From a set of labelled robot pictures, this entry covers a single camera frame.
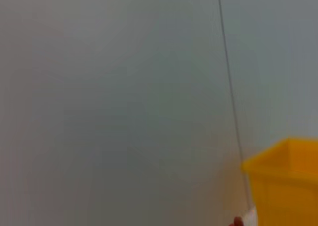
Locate yellow plastic bin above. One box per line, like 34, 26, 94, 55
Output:
242, 136, 318, 226

